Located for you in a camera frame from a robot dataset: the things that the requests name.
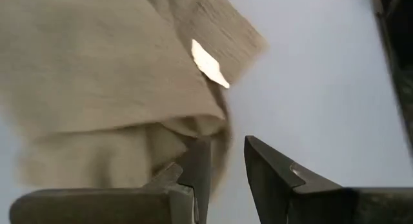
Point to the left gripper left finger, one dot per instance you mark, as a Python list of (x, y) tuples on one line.
[(96, 206)]

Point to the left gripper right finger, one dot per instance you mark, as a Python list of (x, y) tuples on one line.
[(290, 198)]

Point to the grey-beige terry towel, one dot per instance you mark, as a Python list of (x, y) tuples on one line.
[(96, 72)]

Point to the black table frame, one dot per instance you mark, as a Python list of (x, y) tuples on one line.
[(400, 40)]

